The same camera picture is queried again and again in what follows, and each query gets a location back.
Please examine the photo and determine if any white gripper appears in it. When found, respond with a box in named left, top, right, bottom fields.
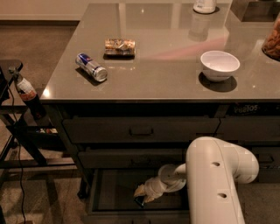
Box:
left=134, top=164, right=186, bottom=203

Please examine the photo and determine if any blue rxbar blueberry wrapper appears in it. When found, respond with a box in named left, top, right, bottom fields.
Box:
left=134, top=196, right=144, bottom=208

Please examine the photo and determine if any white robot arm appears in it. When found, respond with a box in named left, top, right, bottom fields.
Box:
left=134, top=136, right=259, bottom=224

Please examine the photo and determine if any open bottom drawer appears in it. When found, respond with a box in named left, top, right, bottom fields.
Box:
left=82, top=169, right=190, bottom=224

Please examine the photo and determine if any middle left drawer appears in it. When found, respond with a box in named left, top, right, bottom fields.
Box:
left=78, top=149, right=185, bottom=169

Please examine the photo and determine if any top left drawer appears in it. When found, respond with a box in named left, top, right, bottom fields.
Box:
left=62, top=116, right=219, bottom=144

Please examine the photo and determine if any top right drawer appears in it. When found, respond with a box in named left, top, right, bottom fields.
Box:
left=214, top=115, right=280, bottom=144

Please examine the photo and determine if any bottom right drawer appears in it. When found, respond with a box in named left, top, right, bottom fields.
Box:
left=257, top=169, right=280, bottom=183

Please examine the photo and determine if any middle right drawer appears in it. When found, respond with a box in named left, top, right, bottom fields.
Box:
left=252, top=146, right=280, bottom=170

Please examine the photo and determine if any dark counter cabinet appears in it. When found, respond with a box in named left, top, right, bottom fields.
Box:
left=39, top=3, right=280, bottom=224

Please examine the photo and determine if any red bull can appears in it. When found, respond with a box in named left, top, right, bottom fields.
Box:
left=75, top=52, right=108, bottom=82

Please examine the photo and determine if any black side stand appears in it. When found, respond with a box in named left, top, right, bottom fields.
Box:
left=0, top=59, right=77, bottom=187

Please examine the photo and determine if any white bowl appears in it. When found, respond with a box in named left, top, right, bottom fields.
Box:
left=200, top=51, right=240, bottom=82

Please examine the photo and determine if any brown snack bar wrapper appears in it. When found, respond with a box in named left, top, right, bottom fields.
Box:
left=105, top=38, right=136, bottom=56

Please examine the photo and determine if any cola bottle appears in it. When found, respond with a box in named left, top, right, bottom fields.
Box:
left=9, top=66, right=46, bottom=120

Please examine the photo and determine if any jar of nuts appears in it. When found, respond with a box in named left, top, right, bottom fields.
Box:
left=262, top=15, right=280, bottom=61

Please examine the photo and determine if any white container on counter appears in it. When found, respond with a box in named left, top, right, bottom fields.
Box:
left=193, top=0, right=217, bottom=14

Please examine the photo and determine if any black cable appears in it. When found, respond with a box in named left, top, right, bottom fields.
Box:
left=6, top=84, right=28, bottom=224

